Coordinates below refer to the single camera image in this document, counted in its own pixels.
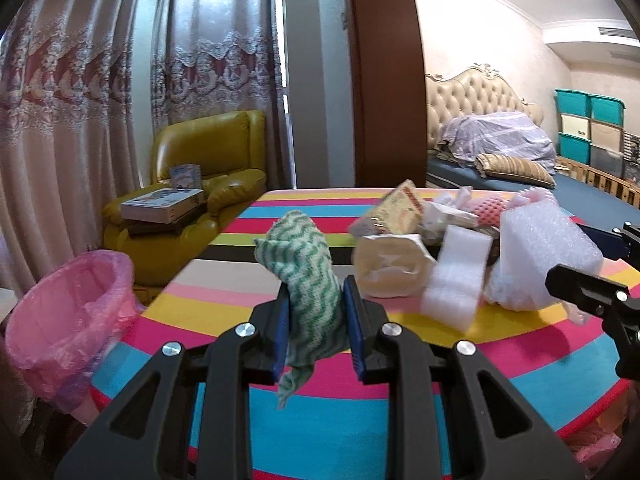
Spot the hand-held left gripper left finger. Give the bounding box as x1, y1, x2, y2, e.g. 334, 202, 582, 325
54, 292, 291, 480

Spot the beige tufted headboard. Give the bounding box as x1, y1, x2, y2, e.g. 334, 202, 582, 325
425, 62, 546, 153

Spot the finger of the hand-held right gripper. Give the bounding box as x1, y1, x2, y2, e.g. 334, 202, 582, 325
580, 222, 640, 261
545, 263, 640, 378

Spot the pink foam fruit net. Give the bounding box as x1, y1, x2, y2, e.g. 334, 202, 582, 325
467, 196, 521, 231

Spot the pink lined trash bin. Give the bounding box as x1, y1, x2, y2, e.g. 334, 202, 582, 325
4, 250, 143, 423

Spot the white foam sheet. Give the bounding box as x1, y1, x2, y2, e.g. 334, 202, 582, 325
421, 225, 493, 333

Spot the striped colourful tablecloth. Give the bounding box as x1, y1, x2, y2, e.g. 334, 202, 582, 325
90, 187, 633, 480

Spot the stack of plastic storage boxes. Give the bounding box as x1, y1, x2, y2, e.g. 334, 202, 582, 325
554, 88, 628, 179

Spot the yellow snack packet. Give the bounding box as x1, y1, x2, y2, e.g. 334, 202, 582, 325
372, 180, 428, 236

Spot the pink plastic bag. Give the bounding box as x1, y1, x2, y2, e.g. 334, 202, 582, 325
575, 425, 626, 466

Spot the dark flat box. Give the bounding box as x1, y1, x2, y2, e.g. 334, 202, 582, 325
127, 205, 208, 236

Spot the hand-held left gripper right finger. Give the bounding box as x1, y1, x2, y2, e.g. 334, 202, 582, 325
342, 276, 586, 480

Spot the grey folded quilt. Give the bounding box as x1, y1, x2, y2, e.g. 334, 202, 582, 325
436, 111, 557, 170

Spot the blue bed mattress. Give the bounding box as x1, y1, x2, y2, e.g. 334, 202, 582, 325
426, 157, 640, 241

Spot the brown wooden door frame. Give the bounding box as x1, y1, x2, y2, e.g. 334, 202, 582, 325
346, 0, 428, 188

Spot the pale pink foam net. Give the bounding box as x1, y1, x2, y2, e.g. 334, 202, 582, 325
510, 186, 556, 211

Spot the small blue box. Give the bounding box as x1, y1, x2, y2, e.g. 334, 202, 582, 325
169, 164, 202, 190

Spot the narrow lace patterned curtain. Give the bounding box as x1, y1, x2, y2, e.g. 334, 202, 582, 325
150, 0, 296, 191

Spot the wide lace patterned curtain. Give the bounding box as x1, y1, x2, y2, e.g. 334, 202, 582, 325
0, 0, 151, 301

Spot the green white wavy cloth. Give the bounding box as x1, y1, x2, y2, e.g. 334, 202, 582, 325
254, 209, 351, 411

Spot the white flat box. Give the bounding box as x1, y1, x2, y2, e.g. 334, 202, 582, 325
120, 187, 206, 223

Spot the white bubble wrap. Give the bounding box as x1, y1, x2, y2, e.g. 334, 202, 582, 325
487, 199, 605, 311

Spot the yellow leather armchair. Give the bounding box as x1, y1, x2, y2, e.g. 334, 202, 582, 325
102, 110, 268, 291

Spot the wooden bed rail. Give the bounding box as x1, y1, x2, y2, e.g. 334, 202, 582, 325
555, 156, 640, 206

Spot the crumpled white plastic wrapper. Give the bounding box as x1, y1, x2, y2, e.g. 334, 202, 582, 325
425, 187, 481, 246

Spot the round packaged bread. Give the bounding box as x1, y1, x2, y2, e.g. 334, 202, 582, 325
351, 233, 438, 298

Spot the striped brown pillow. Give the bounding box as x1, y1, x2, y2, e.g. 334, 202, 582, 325
475, 153, 557, 190

